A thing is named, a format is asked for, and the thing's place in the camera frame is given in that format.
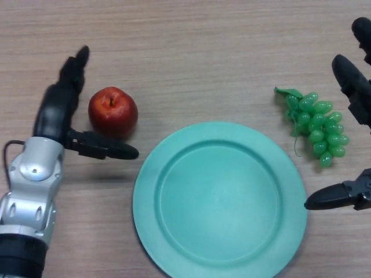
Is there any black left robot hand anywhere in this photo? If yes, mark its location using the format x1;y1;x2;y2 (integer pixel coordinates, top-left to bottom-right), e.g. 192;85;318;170
32;45;140;160

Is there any red apple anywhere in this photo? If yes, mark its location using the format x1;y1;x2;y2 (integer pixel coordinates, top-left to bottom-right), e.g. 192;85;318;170
88;86;139;140

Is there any green grape bunch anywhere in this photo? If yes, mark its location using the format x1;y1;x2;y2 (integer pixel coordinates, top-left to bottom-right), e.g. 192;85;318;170
274;86;351;169

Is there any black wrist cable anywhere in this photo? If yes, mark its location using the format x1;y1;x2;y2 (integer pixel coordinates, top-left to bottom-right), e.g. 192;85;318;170
2;140;27;186

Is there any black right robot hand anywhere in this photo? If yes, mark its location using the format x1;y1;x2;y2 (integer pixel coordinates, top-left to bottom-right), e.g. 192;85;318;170
304;17;371;211

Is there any green round plate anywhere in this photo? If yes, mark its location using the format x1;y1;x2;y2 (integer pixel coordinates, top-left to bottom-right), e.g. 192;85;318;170
132;121;308;278

